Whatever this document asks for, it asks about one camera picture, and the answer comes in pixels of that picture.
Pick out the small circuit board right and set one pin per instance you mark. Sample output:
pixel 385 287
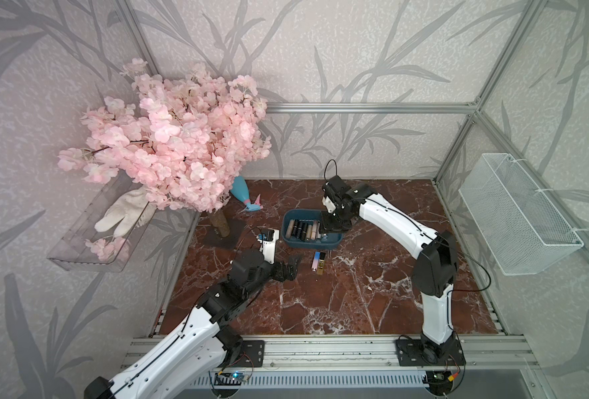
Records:
pixel 442 384

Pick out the pink cherry blossom tree crown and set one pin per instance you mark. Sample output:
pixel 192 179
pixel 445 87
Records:
pixel 185 141

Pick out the blue pink lipstick tube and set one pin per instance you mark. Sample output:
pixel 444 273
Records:
pixel 315 263

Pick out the clear acrylic wall shelf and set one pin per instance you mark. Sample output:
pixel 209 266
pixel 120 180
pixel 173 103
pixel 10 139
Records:
pixel 84 248

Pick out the teal plastic storage box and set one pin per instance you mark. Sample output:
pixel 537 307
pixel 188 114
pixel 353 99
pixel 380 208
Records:
pixel 325 241

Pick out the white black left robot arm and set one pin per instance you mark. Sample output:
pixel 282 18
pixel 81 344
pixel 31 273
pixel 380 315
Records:
pixel 203 340

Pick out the pale pink lipstick tube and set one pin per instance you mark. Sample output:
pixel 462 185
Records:
pixel 315 231

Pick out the white wire mesh basket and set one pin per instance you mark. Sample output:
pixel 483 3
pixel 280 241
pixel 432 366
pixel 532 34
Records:
pixel 523 229

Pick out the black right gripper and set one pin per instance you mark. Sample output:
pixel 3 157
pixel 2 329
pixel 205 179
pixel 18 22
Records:
pixel 326 229

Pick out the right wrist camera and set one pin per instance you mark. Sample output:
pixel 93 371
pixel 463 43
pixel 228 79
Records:
pixel 335 193

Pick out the green circuit board left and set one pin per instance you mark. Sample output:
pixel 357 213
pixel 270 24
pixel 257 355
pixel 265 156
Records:
pixel 232 379

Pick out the beige nude lipstick tube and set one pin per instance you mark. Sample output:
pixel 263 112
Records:
pixel 290 229

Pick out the dark square tree base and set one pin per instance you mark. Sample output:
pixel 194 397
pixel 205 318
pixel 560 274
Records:
pixel 213 239

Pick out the gold black lipstick tube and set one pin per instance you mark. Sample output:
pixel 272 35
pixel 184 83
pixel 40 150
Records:
pixel 321 263

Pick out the white fabric glove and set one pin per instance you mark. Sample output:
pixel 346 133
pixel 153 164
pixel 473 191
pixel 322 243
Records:
pixel 122 212

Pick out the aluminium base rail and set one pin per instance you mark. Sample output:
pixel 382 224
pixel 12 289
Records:
pixel 378 361

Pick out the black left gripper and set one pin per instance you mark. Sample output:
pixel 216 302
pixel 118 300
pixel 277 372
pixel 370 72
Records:
pixel 291 272

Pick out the brown artificial tree trunk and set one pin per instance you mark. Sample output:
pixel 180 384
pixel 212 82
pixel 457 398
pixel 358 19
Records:
pixel 219 223

